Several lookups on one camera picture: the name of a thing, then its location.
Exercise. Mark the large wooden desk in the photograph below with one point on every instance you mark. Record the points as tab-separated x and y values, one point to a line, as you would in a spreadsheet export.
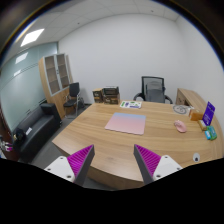
114	163

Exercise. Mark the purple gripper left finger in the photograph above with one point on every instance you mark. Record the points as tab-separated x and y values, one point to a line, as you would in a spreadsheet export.
73	168

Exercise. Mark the wooden side return desk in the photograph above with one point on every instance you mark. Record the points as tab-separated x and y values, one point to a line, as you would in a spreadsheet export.
190	98

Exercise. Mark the black mesh office chair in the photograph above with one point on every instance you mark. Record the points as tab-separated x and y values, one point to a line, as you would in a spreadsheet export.
153	90

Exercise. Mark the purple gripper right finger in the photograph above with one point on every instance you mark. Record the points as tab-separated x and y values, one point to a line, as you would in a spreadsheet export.
153	166

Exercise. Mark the small orange box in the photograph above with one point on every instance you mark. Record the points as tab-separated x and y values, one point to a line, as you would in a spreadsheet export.
195	115

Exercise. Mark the brown cardboard boxes stack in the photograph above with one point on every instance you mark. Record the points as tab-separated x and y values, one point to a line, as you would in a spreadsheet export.
107	95

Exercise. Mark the purple standing sign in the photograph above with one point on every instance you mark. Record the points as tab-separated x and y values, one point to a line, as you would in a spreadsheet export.
208	114

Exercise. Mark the ceiling light panel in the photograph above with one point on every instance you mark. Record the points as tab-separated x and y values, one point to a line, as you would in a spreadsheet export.
31	37

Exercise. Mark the pink gradient mouse pad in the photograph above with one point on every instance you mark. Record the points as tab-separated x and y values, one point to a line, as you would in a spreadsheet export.
127	123

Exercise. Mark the pink computer mouse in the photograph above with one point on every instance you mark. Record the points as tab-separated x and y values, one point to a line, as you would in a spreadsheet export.
180	126

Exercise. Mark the wooden glass-door cabinet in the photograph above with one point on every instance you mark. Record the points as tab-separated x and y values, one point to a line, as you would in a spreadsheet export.
55	78

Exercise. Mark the black leather sofa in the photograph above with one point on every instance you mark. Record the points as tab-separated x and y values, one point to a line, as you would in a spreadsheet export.
35	130

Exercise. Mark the round patterned coaster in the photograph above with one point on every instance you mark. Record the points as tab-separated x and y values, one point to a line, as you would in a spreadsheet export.
181	109

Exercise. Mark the green white booklet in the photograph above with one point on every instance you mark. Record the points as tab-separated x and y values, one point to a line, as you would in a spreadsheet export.
131	104

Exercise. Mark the black visitor chair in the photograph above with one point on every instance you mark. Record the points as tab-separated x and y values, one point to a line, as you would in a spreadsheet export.
73	99

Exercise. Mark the white desk cable grommet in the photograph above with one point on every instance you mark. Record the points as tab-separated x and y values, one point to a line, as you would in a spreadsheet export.
196	157

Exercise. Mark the green tissue pack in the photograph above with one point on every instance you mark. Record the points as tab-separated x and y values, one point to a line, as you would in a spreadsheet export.
210	133

